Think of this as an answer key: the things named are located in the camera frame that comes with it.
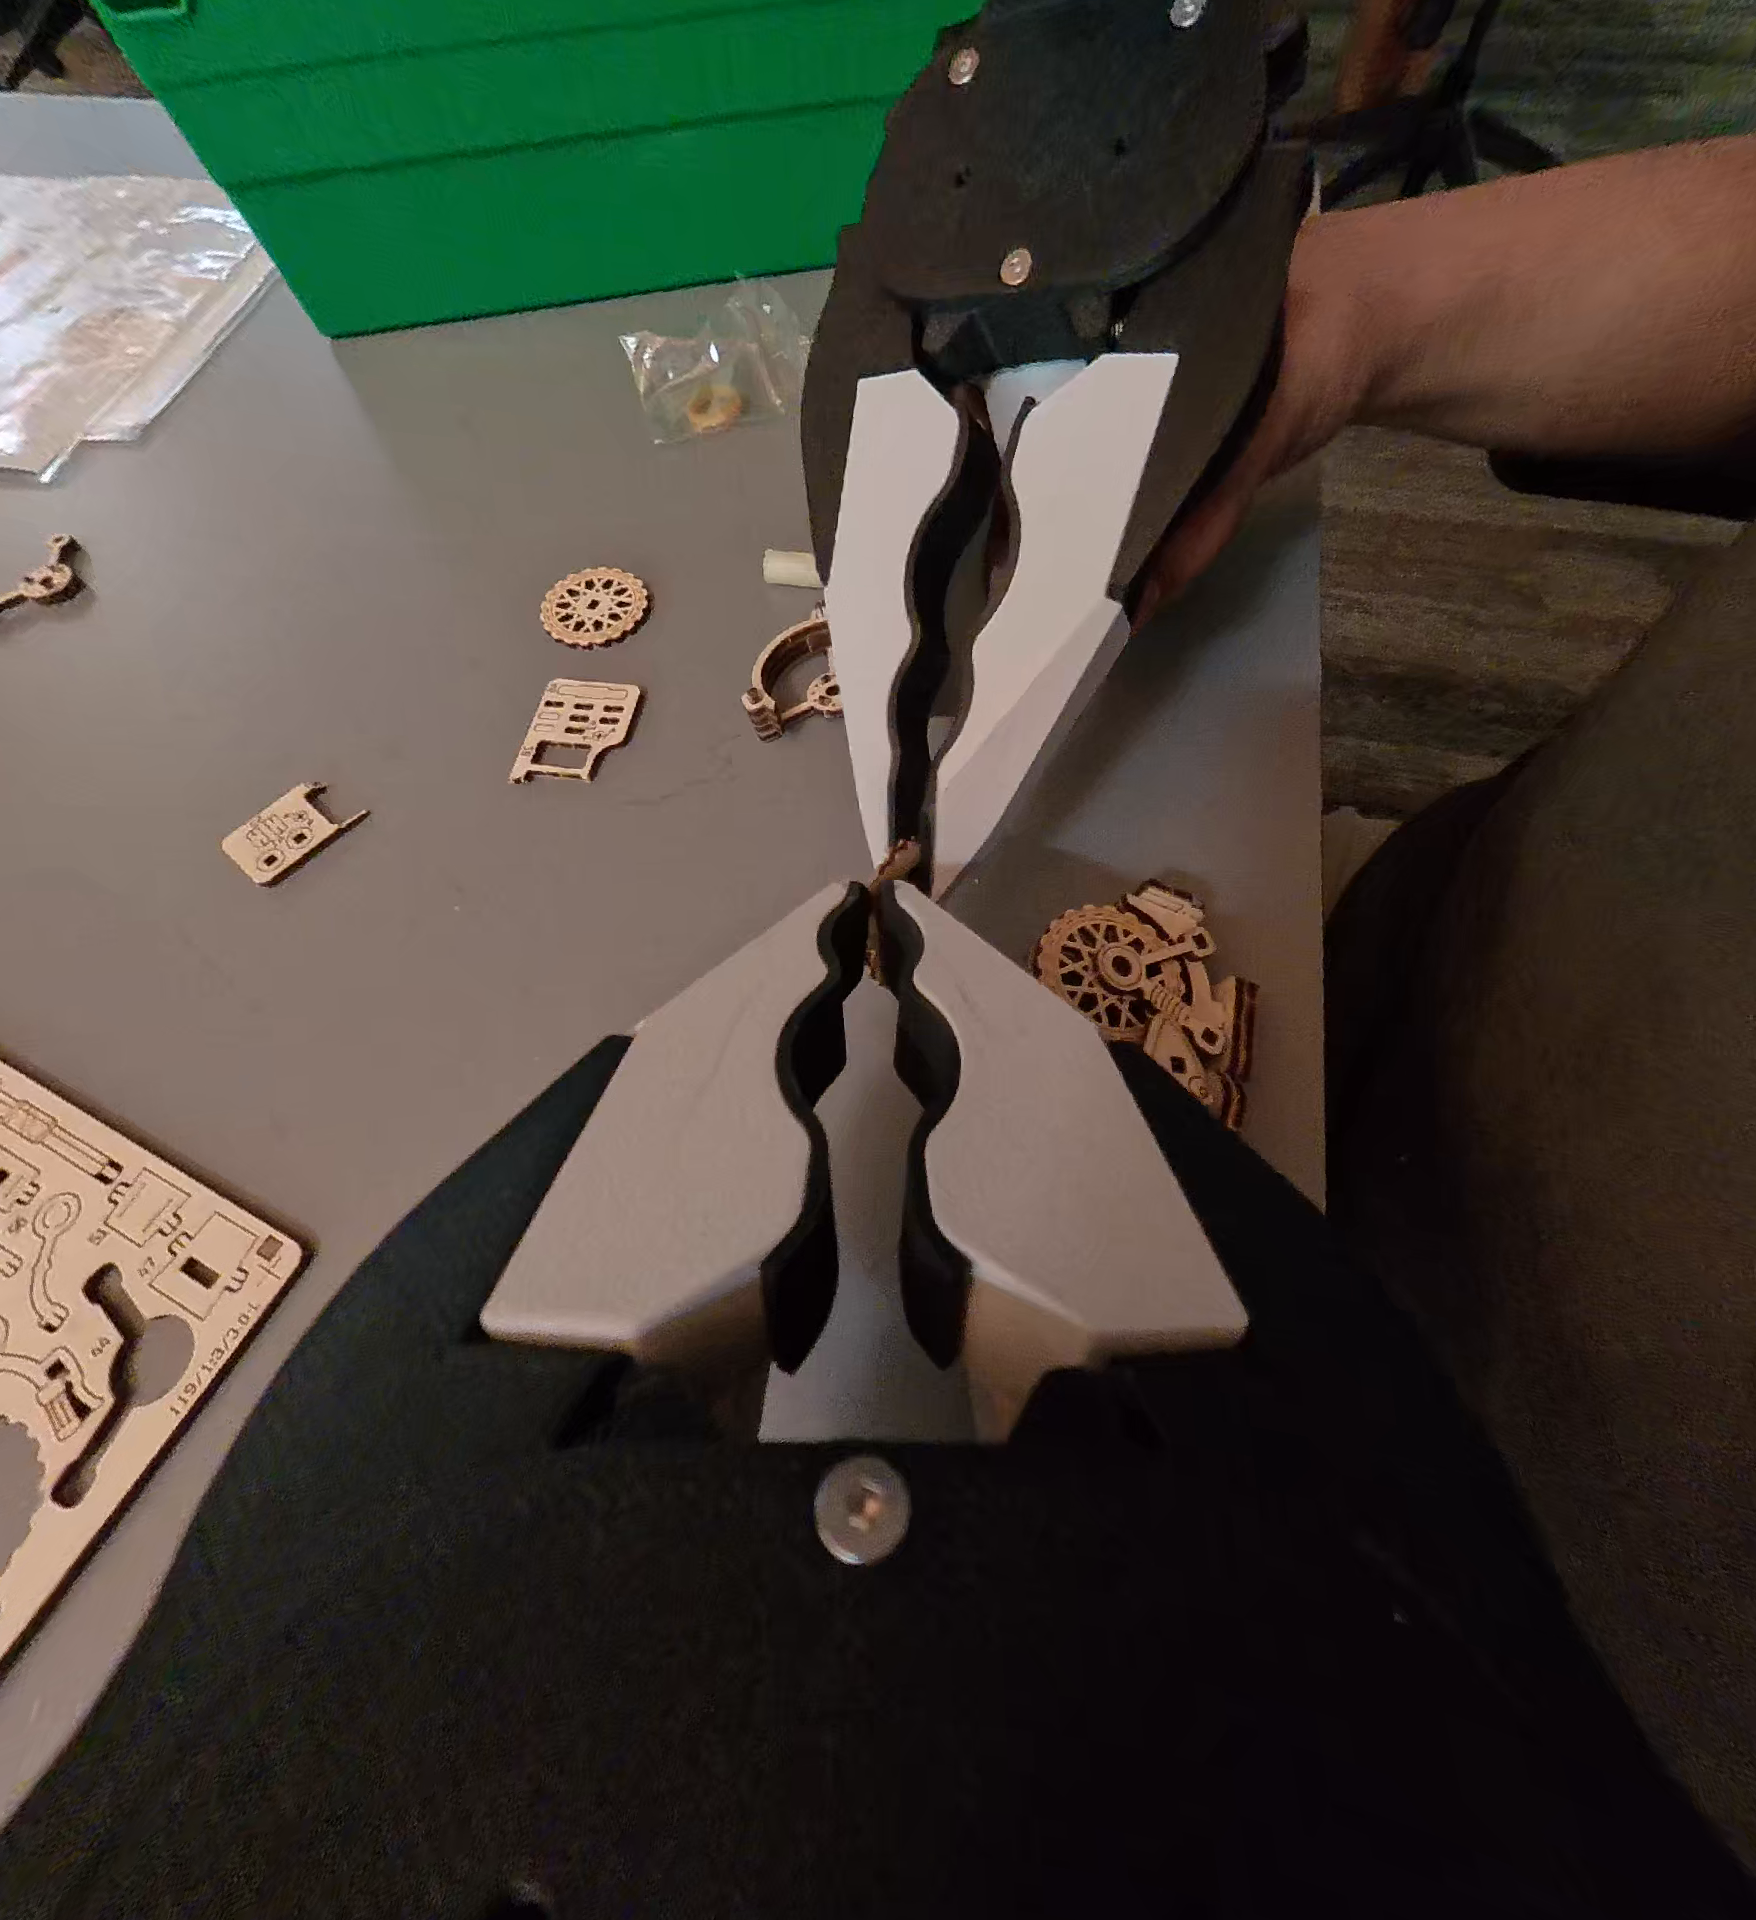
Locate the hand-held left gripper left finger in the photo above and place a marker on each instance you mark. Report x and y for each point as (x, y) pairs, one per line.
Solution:
(623, 1198)

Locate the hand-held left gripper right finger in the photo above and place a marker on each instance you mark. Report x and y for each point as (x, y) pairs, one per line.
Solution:
(1089, 1198)

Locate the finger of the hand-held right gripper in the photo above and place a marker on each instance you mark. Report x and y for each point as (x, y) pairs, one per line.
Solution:
(878, 570)
(1073, 570)

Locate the wooden spoked wheel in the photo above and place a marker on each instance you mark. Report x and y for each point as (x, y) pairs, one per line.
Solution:
(878, 928)

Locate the person's right forearm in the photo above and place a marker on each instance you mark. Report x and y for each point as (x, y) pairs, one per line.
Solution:
(1567, 314)

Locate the grey desk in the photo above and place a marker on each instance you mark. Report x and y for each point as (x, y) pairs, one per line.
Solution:
(443, 976)

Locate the person's right hand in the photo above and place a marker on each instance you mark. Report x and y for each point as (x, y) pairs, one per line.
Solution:
(1299, 390)

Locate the white cylinder stick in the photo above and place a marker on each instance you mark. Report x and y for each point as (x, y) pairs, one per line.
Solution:
(792, 567)

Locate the wooden clamp-shaped assembly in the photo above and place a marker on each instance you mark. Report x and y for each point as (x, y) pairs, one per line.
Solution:
(789, 676)

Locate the wooden model vehicle assembly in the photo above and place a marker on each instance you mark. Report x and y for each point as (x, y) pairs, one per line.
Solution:
(1133, 981)

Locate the clear bag of small parts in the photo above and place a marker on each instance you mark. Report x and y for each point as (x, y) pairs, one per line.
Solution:
(713, 367)

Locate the small wooden gear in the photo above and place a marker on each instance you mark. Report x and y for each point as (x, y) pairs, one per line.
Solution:
(595, 606)

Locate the slotted flat wooden part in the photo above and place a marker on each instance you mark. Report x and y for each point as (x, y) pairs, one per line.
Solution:
(575, 731)

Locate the black office chair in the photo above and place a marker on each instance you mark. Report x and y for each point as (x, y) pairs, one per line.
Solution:
(1434, 104)

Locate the plywood sheet with keyhole cutouts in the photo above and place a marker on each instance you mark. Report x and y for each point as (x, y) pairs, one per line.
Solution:
(143, 1244)

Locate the small square wooden piece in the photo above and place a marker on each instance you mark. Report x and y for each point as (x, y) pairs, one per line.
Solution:
(287, 834)

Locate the green plastic bin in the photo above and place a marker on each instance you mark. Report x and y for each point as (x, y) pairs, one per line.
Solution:
(519, 164)

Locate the person's olive shirt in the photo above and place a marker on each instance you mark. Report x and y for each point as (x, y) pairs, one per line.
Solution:
(1645, 1198)

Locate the clear plastic sleeve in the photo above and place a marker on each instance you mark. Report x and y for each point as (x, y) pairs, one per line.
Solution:
(67, 314)

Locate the wooden lever piece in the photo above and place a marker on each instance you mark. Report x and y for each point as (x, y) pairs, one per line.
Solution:
(23, 582)

